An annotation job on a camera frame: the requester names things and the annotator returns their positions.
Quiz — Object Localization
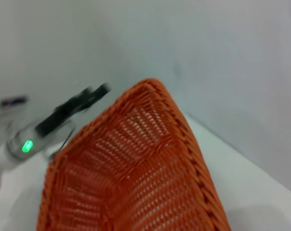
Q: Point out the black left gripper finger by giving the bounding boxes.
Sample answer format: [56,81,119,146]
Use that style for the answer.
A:
[92,82,112,100]
[73,86,95,99]

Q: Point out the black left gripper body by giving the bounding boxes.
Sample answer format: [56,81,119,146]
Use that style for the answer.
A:
[35,94,98,140]

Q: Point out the orange woven plastic basket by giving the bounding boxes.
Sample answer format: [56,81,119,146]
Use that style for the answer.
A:
[36,77,232,231]

